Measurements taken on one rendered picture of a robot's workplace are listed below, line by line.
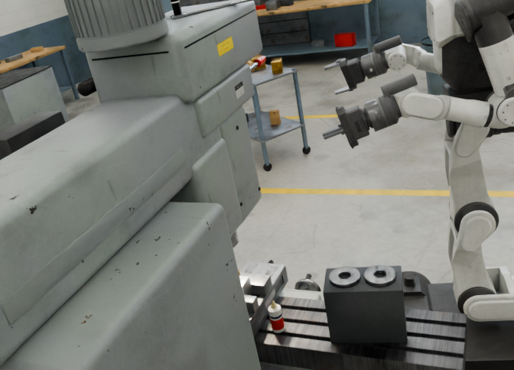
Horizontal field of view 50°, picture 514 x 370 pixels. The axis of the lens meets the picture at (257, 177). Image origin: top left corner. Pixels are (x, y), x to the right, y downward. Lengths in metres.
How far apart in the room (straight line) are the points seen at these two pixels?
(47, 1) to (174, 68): 9.58
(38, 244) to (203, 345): 0.40
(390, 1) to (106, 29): 7.98
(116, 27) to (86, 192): 0.37
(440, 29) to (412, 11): 7.28
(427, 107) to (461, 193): 0.50
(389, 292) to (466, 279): 0.62
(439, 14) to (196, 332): 1.11
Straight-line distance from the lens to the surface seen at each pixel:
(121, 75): 1.33
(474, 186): 1.98
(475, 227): 2.00
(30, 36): 10.33
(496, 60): 1.60
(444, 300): 2.42
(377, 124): 1.57
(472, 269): 2.15
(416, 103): 1.56
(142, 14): 1.21
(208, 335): 1.15
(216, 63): 1.37
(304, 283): 2.42
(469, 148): 1.87
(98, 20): 1.20
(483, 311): 2.20
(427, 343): 1.71
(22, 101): 6.05
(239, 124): 1.54
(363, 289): 1.60
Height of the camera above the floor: 2.07
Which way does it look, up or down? 24 degrees down
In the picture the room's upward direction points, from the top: 11 degrees counter-clockwise
